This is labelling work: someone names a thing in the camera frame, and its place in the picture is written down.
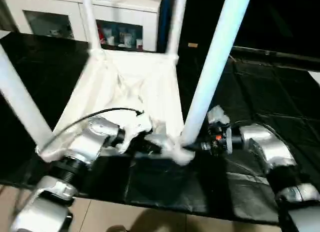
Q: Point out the white cabinet glass doors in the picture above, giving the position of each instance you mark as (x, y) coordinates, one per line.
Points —
(50, 7)

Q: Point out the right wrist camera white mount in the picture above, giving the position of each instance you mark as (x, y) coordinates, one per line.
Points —
(217, 116)

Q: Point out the white plastic table leg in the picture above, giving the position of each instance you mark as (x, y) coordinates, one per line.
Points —
(20, 99)
(90, 22)
(176, 25)
(207, 79)

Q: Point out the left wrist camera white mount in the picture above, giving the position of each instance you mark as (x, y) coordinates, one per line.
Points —
(135, 124)

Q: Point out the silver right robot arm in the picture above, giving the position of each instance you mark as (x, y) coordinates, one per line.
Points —
(270, 144)

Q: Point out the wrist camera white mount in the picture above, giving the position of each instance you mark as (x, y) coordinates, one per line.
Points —
(217, 116)
(135, 124)

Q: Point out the black mat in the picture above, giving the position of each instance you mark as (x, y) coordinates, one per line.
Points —
(162, 187)

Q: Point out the black box gold label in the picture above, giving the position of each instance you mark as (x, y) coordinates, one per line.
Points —
(200, 17)

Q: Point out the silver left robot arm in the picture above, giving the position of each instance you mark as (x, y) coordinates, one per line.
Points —
(92, 139)

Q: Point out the silver metal rail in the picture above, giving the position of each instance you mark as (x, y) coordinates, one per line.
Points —
(275, 56)

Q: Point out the dark rounded foot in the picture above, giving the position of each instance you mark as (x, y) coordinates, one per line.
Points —
(118, 229)

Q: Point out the white flat board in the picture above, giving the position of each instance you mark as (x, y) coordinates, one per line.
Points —
(315, 78)

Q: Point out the grey curtain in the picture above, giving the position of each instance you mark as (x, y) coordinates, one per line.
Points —
(6, 15)

